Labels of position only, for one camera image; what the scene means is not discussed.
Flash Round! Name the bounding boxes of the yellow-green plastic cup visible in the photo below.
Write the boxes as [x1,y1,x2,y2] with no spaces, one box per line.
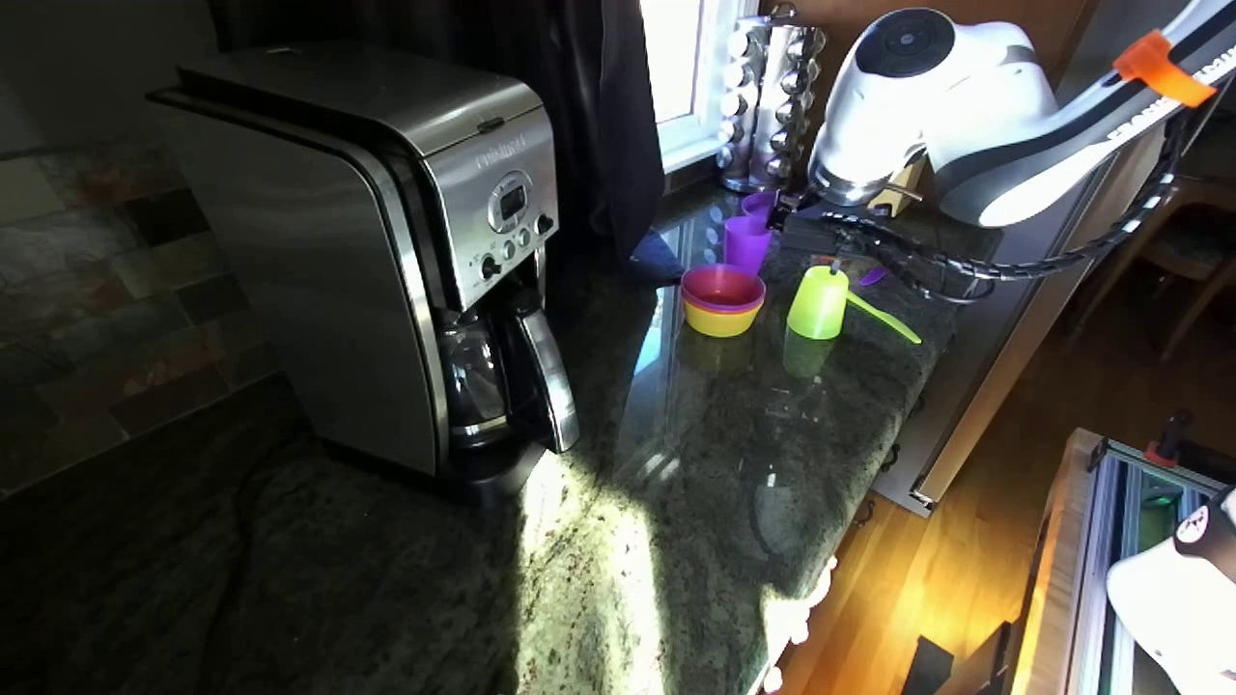
[784,264,855,349]

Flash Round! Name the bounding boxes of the yellow-green plastic spoon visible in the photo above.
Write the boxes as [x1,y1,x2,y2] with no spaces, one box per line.
[841,291,929,349]

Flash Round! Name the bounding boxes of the blue plastic cup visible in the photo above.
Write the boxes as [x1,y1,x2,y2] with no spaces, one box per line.
[626,223,688,286]

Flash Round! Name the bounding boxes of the purple plastic cup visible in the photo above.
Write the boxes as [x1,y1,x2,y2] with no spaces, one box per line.
[724,210,779,278]

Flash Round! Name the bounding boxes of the yellow plastic bowl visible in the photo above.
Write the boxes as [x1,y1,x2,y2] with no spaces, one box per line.
[681,300,770,344]

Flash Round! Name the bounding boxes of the pink plastic bowl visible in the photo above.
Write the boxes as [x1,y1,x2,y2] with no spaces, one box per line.
[675,264,773,319]

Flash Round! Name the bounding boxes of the glass coffee carafe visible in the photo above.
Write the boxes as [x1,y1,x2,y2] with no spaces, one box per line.
[437,306,587,481]

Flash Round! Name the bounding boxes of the stainless steel coffee maker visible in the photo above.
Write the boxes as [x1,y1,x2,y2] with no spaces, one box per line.
[147,44,587,489]

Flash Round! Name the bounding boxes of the grey metal beam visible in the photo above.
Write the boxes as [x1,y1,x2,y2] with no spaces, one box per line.
[873,72,1236,519]

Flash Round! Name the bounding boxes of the black floor object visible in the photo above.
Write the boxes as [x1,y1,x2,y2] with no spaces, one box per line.
[898,623,1020,695]

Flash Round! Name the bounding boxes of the metal framed bin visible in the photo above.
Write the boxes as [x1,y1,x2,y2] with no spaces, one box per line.
[1010,423,1236,695]

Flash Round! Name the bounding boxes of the wooden chair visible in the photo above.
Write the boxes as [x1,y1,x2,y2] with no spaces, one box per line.
[1079,169,1236,372]

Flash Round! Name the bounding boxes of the white window frame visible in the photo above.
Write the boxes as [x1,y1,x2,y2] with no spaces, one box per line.
[639,0,765,176]

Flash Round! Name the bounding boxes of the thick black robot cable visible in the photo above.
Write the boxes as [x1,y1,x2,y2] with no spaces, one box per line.
[784,167,1189,309]

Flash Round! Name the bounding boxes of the orange cable clip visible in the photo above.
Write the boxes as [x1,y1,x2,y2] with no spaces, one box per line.
[1111,31,1222,112]

